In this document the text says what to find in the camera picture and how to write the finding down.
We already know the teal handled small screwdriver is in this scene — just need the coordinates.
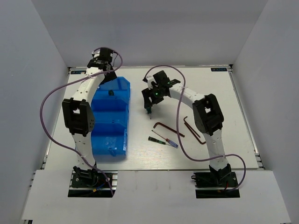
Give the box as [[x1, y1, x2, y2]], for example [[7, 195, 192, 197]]
[[108, 90, 114, 96]]

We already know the brown hex key upper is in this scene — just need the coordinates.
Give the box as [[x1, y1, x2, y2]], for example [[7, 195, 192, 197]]
[[183, 116, 200, 139]]

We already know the left table logo sticker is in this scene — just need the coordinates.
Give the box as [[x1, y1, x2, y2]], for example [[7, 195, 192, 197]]
[[70, 70, 86, 75]]

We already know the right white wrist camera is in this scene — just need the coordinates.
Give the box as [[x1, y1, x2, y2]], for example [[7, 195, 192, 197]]
[[143, 76, 156, 90]]

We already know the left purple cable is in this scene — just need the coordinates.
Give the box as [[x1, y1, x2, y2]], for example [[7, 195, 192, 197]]
[[39, 47, 124, 196]]

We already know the purple cable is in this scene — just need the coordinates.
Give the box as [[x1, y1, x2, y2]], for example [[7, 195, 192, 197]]
[[142, 65, 246, 192], [39, 47, 124, 196]]

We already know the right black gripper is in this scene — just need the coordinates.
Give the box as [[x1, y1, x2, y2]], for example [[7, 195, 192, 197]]
[[142, 84, 164, 109]]

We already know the long brown hex key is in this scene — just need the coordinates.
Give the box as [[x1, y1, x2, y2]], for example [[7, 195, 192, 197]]
[[153, 122, 177, 133]]

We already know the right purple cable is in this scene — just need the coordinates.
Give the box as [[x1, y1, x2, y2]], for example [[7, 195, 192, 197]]
[[142, 65, 246, 192]]

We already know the red blue handled screwdriver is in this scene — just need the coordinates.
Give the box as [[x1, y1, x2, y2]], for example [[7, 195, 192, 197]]
[[151, 130, 178, 148]]

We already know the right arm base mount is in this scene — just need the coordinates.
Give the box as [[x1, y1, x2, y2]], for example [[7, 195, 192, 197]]
[[191, 172, 238, 188]]

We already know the black green handled screwdriver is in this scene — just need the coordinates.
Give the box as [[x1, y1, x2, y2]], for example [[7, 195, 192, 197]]
[[148, 136, 166, 145]]

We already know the blue plastic compartment bin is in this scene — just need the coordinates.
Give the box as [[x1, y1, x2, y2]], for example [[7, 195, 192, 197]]
[[91, 77, 130, 163]]

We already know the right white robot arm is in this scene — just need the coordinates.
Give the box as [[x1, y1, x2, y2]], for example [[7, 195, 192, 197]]
[[142, 70, 231, 186]]

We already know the brown hex key lower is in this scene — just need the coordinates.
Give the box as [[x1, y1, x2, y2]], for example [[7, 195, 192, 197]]
[[191, 132, 206, 145]]

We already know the right table logo sticker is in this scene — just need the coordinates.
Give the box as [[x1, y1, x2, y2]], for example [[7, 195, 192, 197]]
[[211, 68, 227, 72]]

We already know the table logo sticker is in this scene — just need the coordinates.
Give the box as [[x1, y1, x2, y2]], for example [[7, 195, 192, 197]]
[[211, 68, 227, 72], [70, 70, 86, 75]]

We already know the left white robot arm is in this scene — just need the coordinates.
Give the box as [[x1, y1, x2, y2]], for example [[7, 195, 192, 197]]
[[62, 48, 116, 168]]

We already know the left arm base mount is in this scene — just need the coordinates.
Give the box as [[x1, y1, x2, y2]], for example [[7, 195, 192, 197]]
[[70, 166, 118, 190]]

